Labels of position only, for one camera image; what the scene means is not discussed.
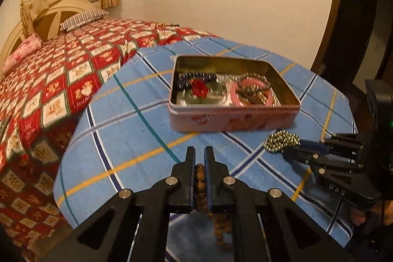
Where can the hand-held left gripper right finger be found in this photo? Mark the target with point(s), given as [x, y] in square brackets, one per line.
[206, 185]

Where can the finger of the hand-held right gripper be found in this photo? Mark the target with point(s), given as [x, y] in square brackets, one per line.
[294, 156]
[310, 146]

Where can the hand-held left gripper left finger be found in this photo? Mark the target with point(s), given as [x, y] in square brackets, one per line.
[193, 185]

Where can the pink metal tin box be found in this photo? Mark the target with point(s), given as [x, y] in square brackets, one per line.
[215, 122]

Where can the pink bangle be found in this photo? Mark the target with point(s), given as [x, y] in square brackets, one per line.
[235, 96]

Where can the red knotted tassel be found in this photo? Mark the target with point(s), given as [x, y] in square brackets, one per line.
[201, 87]

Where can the person's right hand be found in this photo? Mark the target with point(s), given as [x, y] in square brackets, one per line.
[359, 216]

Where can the blue plaid tablecloth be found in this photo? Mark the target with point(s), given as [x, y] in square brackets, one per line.
[132, 133]

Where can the dark wooden door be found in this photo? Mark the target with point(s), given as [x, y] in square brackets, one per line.
[353, 22]

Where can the red patchwork bedspread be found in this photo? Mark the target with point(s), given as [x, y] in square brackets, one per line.
[55, 81]

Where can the striped pillow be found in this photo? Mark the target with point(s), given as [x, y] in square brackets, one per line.
[84, 17]

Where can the pink floral pillow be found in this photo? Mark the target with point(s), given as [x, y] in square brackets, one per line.
[23, 48]

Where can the cream wooden headboard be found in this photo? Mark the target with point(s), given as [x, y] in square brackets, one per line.
[70, 3]

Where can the brown wooden door frame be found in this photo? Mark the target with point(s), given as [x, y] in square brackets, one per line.
[333, 4]

